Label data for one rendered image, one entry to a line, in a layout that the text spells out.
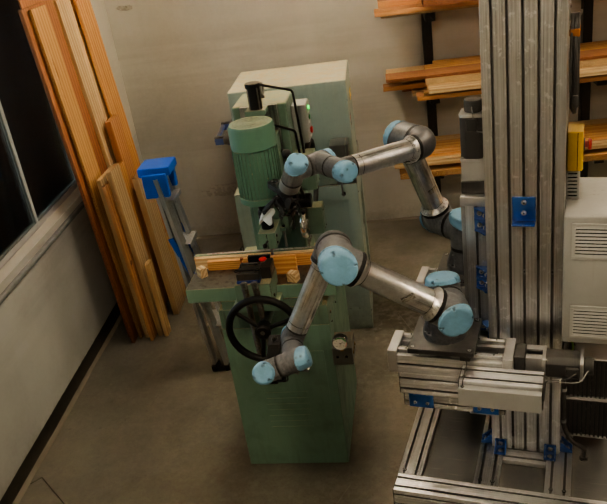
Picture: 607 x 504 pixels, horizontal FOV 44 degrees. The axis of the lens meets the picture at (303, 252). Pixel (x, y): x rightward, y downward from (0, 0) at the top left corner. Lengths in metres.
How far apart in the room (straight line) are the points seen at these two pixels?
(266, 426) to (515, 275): 1.30
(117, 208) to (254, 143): 1.60
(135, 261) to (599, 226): 2.67
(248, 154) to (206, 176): 2.73
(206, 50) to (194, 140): 0.64
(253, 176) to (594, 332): 1.31
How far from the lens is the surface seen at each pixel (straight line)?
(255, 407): 3.24
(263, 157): 2.78
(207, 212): 5.60
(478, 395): 2.54
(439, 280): 2.49
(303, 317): 2.48
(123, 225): 4.24
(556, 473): 2.99
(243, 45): 5.18
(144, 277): 4.36
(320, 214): 3.08
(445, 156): 4.87
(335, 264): 2.22
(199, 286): 3.00
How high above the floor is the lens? 2.26
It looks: 26 degrees down
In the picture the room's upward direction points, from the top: 9 degrees counter-clockwise
